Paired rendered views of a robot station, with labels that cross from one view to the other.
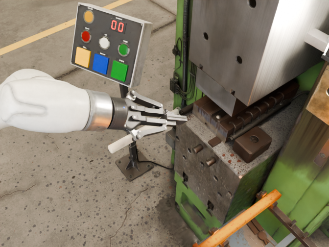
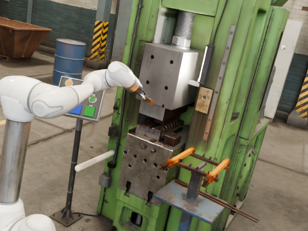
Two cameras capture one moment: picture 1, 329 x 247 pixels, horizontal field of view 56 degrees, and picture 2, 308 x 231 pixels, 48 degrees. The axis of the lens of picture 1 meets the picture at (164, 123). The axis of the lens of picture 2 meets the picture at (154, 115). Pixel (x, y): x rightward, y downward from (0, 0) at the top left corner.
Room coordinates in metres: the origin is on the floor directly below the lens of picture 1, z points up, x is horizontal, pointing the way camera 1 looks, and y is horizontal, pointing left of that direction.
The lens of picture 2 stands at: (-1.29, 0.90, 1.80)
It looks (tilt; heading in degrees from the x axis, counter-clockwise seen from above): 17 degrees down; 332
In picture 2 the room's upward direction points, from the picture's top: 11 degrees clockwise
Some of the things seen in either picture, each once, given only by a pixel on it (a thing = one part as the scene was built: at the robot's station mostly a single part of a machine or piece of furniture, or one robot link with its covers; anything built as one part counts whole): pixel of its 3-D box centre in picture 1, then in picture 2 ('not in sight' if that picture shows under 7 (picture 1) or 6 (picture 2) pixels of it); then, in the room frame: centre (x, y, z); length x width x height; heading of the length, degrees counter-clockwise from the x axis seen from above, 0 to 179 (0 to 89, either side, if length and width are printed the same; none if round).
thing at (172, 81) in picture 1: (175, 86); (112, 131); (1.17, -0.06, 0.80); 0.06 x 0.03 x 0.14; 36
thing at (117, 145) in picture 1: (145, 130); (95, 160); (1.02, 0.10, 0.62); 0.44 x 0.05 x 0.05; 126
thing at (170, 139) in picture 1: (174, 138); (105, 180); (1.15, -0.06, 0.36); 0.09 x 0.07 x 0.12; 36
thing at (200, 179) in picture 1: (245, 143); (161, 158); (0.88, -0.39, 0.69); 0.56 x 0.38 x 0.45; 126
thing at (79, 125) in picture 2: (127, 115); (74, 159); (1.19, 0.22, 0.54); 0.04 x 0.04 x 1.08; 36
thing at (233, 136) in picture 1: (260, 119); (172, 132); (0.80, -0.39, 0.95); 0.34 x 0.03 x 0.03; 126
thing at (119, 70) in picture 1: (119, 70); (89, 111); (1.04, 0.19, 1.01); 0.07 x 0.05 x 0.07; 61
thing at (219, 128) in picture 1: (246, 98); (161, 125); (0.92, -0.35, 0.96); 0.42 x 0.20 x 0.09; 126
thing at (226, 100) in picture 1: (254, 68); (165, 106); (0.92, -0.35, 1.12); 0.42 x 0.20 x 0.10; 126
